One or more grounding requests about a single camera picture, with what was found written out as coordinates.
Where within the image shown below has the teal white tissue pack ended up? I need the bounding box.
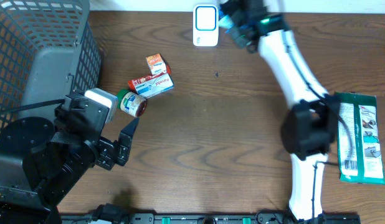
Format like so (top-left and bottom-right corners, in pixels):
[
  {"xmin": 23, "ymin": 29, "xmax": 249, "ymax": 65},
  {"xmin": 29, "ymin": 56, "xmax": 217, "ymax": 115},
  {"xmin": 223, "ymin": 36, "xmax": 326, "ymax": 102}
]
[{"xmin": 219, "ymin": 15, "xmax": 234, "ymax": 29}]

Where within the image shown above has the green lid glass jar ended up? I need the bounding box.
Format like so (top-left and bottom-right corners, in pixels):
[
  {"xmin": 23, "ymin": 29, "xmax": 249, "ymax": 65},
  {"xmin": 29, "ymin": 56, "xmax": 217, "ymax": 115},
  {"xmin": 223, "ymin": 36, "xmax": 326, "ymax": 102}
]
[{"xmin": 116, "ymin": 89, "xmax": 147, "ymax": 118}]

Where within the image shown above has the red snack stick sachet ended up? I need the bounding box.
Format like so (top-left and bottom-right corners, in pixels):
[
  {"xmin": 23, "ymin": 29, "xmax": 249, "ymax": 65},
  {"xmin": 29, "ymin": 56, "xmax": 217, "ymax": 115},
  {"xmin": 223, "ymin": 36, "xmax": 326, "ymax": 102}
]
[{"xmin": 128, "ymin": 66, "xmax": 171, "ymax": 90}]

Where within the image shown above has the white Panadol medicine box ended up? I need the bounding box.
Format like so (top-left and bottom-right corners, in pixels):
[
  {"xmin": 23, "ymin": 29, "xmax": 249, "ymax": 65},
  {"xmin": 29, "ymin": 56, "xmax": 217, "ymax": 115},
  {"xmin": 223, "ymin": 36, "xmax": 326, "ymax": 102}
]
[{"xmin": 135, "ymin": 74, "xmax": 174, "ymax": 98}]

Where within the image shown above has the orange small carton box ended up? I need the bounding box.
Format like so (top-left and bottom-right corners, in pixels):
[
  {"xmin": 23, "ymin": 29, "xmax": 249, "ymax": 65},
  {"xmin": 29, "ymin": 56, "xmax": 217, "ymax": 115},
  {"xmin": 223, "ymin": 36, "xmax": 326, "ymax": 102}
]
[{"xmin": 146, "ymin": 54, "xmax": 167, "ymax": 75}]

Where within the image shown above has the green white wipes packet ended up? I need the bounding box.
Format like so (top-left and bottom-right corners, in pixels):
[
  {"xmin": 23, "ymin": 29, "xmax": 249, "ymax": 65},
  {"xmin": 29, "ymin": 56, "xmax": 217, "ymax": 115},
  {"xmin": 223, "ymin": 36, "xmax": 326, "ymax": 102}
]
[{"xmin": 336, "ymin": 93, "xmax": 385, "ymax": 185}]

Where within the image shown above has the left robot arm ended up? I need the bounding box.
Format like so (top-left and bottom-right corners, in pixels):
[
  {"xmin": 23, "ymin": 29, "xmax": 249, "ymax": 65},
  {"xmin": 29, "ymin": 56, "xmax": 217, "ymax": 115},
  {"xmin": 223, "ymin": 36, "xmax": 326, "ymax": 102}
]
[{"xmin": 0, "ymin": 93, "xmax": 139, "ymax": 223}]

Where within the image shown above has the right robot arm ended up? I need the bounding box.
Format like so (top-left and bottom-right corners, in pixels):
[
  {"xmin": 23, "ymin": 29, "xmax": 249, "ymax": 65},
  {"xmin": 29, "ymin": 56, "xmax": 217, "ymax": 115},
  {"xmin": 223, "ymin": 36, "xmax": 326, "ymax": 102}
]
[{"xmin": 218, "ymin": 1, "xmax": 340, "ymax": 223}]

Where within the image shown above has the white barcode scanner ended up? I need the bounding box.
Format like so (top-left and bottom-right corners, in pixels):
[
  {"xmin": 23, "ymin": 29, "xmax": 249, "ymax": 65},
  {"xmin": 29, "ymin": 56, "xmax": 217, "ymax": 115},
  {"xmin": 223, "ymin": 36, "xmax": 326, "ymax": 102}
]
[{"xmin": 192, "ymin": 4, "xmax": 219, "ymax": 47}]

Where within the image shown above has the grey plastic mesh basket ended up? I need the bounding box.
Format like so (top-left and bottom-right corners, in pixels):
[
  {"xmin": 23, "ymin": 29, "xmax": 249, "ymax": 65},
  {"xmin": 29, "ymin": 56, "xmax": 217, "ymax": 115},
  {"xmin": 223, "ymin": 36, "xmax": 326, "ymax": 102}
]
[{"xmin": 0, "ymin": 0, "xmax": 102, "ymax": 110}]

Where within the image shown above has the black left camera cable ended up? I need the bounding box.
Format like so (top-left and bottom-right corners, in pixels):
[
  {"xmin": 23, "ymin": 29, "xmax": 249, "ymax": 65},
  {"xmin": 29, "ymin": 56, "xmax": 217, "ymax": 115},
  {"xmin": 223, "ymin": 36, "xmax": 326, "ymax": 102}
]
[{"xmin": 0, "ymin": 98, "xmax": 65, "ymax": 116}]

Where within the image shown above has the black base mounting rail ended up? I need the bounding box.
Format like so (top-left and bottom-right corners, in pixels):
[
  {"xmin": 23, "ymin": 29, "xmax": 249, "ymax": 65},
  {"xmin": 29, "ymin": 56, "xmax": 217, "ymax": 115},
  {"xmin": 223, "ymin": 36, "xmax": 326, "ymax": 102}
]
[{"xmin": 60, "ymin": 203, "xmax": 362, "ymax": 224}]

